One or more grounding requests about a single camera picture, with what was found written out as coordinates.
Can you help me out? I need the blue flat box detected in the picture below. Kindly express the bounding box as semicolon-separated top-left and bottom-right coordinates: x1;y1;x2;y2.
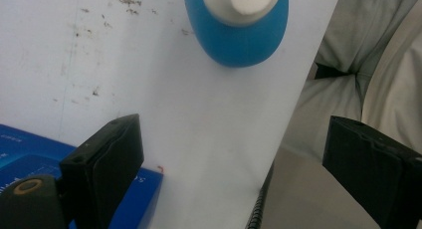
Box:
0;123;164;229

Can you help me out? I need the black ribbed cable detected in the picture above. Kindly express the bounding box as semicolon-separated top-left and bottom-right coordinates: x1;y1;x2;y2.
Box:
245;162;275;229

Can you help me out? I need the white curtain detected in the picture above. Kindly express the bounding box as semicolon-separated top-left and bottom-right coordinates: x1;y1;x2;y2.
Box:
282;0;422;163

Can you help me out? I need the blue and white rounded object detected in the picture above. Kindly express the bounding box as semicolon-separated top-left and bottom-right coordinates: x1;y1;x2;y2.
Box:
182;0;290;69

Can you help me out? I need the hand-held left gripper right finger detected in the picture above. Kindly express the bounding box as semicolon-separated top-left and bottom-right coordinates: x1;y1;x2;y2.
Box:
321;114;422;229

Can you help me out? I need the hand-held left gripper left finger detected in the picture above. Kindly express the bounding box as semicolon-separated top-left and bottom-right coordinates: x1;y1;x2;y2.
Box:
59;114;145;229

